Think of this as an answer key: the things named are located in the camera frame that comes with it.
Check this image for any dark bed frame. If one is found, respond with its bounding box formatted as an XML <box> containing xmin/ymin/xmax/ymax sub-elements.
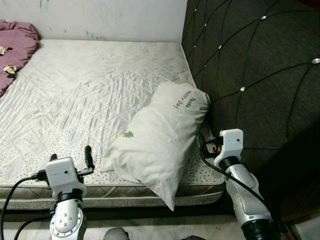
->
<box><xmin>0</xmin><ymin>201</ymin><xmax>301</xmax><ymax>224</ymax></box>

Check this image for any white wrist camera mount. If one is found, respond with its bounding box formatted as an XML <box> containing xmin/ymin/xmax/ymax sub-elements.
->
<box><xmin>46</xmin><ymin>157</ymin><xmax>87</xmax><ymax>197</ymax></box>
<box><xmin>213</xmin><ymin>128</ymin><xmax>245</xmax><ymax>169</ymax></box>

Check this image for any white dotted mattress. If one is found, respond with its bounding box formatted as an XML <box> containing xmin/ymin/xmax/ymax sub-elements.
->
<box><xmin>0</xmin><ymin>39</ymin><xmax>227</xmax><ymax>210</ymax></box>

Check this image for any white pillow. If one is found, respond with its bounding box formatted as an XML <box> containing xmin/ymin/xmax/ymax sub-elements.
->
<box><xmin>100</xmin><ymin>81</ymin><xmax>211</xmax><ymax>212</ymax></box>

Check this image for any pink cartoon blanket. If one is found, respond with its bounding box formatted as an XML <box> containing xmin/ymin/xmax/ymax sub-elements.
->
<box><xmin>0</xmin><ymin>20</ymin><xmax>40</xmax><ymax>99</ymax></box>

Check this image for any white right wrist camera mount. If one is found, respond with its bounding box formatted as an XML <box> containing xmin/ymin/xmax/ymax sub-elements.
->
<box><xmin>213</xmin><ymin>128</ymin><xmax>245</xmax><ymax>169</ymax></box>

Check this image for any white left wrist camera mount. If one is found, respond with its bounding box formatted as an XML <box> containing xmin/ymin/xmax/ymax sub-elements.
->
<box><xmin>46</xmin><ymin>157</ymin><xmax>87</xmax><ymax>197</ymax></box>

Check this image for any grey robot left leg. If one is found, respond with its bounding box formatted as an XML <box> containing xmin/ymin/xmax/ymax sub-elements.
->
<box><xmin>102</xmin><ymin>227</ymin><xmax>131</xmax><ymax>240</ymax></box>

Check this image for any dark tufted headboard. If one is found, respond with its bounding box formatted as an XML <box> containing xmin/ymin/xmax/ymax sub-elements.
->
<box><xmin>181</xmin><ymin>0</ymin><xmax>320</xmax><ymax>222</ymax></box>

